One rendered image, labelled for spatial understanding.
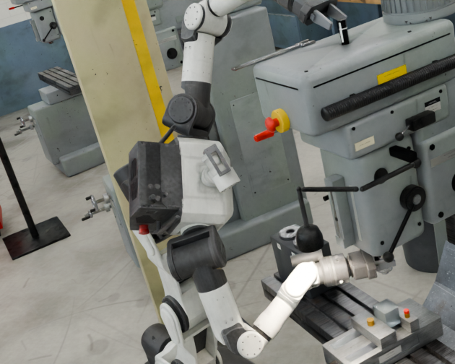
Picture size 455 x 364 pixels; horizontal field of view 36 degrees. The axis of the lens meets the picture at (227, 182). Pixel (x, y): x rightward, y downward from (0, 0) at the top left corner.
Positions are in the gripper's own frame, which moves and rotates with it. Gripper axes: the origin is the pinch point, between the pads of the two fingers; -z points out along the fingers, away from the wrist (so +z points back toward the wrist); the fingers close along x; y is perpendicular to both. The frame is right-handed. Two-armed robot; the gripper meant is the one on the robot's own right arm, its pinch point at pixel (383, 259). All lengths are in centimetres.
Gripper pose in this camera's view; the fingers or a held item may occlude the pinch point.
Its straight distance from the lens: 209.2
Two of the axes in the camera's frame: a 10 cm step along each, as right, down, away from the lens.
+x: -0.3, -3.9, 9.2
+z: -9.7, 2.2, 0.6
